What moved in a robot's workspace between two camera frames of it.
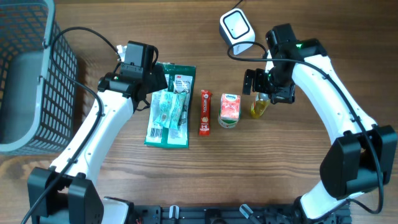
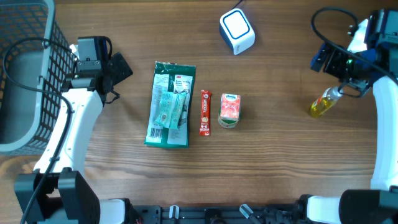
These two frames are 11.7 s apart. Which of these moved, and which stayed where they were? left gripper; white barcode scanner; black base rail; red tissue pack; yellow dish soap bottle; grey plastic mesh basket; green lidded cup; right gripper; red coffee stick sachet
Moved: right gripper; yellow dish soap bottle; left gripper
Stayed: black base rail; grey plastic mesh basket; red coffee stick sachet; green lidded cup; white barcode scanner; red tissue pack
